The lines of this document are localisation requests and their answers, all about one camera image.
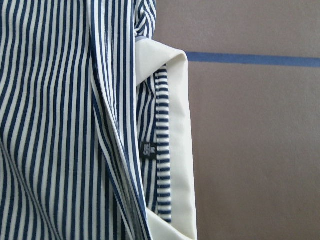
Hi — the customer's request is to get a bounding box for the blue white striped polo shirt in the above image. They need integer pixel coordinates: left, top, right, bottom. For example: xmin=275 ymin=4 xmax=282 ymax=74
xmin=0 ymin=0 xmax=198 ymax=240

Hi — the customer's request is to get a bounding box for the brown table cover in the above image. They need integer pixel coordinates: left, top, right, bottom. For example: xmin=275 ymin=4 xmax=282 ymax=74
xmin=155 ymin=0 xmax=320 ymax=240

